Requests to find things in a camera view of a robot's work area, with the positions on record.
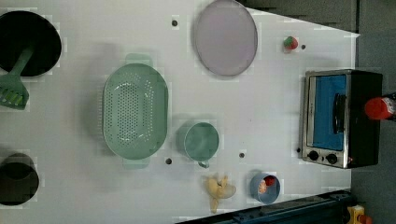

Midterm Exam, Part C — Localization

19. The grey round plate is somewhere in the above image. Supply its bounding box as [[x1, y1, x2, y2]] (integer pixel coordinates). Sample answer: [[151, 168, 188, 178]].
[[193, 0, 258, 76]]

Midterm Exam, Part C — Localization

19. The green mug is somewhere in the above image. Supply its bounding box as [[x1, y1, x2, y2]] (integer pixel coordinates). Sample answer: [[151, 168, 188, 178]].
[[182, 122, 219, 169]]

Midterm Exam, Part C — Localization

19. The peeled toy banana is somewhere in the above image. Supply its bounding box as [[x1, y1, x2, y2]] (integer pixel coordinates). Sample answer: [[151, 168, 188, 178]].
[[205, 175, 236, 214]]

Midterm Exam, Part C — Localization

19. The small red toy fruit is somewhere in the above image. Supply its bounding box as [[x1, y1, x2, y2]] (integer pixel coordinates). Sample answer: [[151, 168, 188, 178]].
[[264, 175, 276, 186]]

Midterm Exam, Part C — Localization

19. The toy orange slice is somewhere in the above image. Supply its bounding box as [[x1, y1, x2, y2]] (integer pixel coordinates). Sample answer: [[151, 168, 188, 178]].
[[258, 180, 267, 194]]

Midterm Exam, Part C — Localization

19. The green slotted spatula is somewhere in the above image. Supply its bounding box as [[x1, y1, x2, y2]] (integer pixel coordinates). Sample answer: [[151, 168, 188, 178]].
[[0, 47, 34, 110]]

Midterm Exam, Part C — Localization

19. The blue metal frame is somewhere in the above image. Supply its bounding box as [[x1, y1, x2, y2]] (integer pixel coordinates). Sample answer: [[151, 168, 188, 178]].
[[177, 190, 357, 224]]

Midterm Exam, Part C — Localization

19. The black cylindrical cup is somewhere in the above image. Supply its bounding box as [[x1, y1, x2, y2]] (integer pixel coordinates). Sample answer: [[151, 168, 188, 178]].
[[0, 153, 40, 206]]

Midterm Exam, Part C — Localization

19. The black round pan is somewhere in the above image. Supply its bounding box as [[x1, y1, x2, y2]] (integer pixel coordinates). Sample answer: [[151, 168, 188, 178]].
[[0, 10, 62, 77]]

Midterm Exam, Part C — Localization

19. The green oval colander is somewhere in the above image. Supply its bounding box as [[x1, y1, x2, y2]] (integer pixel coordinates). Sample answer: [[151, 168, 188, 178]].
[[102, 53, 169, 170]]

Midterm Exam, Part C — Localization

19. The yellow red clamp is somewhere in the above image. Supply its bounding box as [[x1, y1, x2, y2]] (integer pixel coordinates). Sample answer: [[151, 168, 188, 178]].
[[347, 205, 373, 224]]

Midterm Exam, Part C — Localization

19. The black toaster oven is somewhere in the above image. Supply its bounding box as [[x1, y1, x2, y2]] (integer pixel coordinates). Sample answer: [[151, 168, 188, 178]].
[[302, 69, 383, 169]]

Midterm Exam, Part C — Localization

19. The toy strawberry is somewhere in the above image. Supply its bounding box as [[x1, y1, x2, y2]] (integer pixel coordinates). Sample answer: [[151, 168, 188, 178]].
[[283, 36, 299, 50]]

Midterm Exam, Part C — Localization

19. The blue bowl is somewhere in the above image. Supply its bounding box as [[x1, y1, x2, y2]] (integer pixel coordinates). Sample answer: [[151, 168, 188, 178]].
[[249, 173, 280, 204]]

